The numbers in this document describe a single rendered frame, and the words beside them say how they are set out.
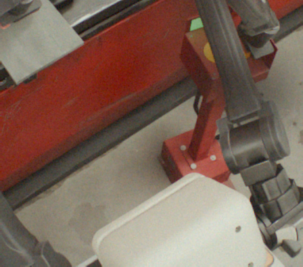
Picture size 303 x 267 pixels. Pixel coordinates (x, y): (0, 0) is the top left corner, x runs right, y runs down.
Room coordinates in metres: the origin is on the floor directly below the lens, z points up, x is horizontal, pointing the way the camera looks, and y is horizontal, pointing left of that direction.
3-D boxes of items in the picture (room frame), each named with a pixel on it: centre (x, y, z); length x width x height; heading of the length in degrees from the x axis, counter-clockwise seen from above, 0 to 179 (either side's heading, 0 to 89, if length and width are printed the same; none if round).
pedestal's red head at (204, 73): (1.07, -0.17, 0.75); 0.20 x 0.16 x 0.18; 124
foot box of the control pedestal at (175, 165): (1.04, -0.19, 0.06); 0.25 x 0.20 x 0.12; 34
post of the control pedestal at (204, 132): (1.07, -0.17, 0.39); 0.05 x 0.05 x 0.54; 34
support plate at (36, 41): (0.88, 0.33, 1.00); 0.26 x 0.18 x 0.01; 46
